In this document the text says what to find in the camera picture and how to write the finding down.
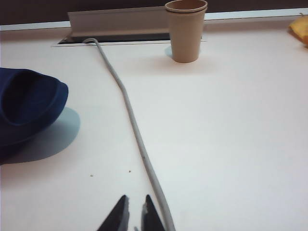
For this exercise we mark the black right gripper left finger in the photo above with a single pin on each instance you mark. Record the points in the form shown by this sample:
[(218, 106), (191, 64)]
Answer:
[(118, 219)]

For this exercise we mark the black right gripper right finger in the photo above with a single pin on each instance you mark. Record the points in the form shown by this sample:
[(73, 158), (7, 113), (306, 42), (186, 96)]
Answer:
[(151, 219)]

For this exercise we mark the blue rubber slipper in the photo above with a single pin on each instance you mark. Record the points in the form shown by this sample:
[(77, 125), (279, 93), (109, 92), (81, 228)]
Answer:
[(31, 101)]

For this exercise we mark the brown paper cup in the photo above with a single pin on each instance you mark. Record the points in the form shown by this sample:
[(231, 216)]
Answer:
[(185, 4), (185, 36)]

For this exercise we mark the brown fabric desk partition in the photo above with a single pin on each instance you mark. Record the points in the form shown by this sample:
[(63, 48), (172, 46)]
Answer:
[(33, 9)]

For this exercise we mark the yellow object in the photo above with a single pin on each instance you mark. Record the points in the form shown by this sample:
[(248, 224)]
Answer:
[(300, 29)]

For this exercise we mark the white partition base rail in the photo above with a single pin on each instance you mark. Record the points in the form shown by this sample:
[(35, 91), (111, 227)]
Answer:
[(36, 25)]

